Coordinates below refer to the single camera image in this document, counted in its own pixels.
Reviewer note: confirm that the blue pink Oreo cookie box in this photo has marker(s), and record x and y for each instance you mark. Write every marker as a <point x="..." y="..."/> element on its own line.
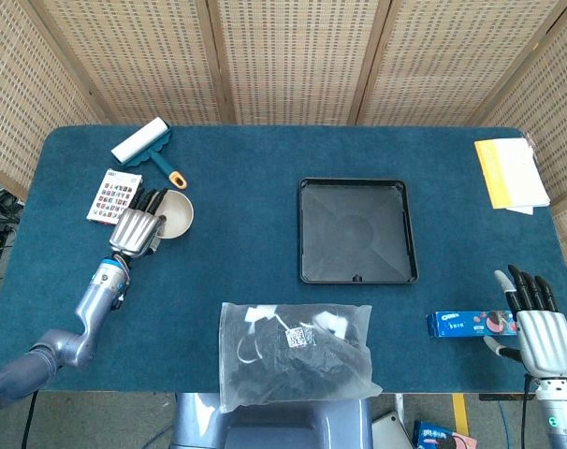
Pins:
<point x="440" y="437"/>

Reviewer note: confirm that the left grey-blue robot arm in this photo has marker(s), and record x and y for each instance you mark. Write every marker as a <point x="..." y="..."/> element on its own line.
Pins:
<point x="87" y="304"/>

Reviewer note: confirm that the grey-blue robot torso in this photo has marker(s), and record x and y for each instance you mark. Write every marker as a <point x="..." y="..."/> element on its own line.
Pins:
<point x="274" y="425"/>

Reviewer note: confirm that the grey flat floor device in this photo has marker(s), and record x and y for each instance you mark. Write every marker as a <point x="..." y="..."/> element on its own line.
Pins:
<point x="388" y="432"/>

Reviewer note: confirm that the yellow and white booklet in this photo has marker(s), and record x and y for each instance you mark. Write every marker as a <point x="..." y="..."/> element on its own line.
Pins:
<point x="513" y="175"/>

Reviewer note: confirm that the teal lint roller white roll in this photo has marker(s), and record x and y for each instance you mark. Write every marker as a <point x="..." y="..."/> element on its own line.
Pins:
<point x="141" y="142"/>

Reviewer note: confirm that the beige round bowl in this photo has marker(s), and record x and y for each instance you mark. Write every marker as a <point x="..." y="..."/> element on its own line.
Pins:
<point x="178" y="215"/>

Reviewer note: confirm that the colourful printed card box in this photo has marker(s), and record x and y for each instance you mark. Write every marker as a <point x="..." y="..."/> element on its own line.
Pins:
<point x="109" y="196"/>

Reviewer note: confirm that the woven wooden folding screen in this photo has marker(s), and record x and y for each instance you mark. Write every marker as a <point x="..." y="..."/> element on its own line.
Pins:
<point x="293" y="56"/>

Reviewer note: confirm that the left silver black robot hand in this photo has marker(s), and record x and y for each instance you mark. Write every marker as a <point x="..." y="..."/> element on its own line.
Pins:
<point x="134" y="231"/>

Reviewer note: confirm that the blue carpet table cover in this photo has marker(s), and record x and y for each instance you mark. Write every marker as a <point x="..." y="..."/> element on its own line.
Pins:
<point x="246" y="262"/>

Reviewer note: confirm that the clear bag with black garment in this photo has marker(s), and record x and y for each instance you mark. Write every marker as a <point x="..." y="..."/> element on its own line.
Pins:
<point x="302" y="365"/>

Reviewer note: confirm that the black square plastic tray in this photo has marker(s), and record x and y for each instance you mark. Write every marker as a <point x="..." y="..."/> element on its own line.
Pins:
<point x="358" y="234"/>

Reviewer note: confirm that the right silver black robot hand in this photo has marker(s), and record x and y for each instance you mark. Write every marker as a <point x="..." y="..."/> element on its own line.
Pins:
<point x="543" y="341"/>

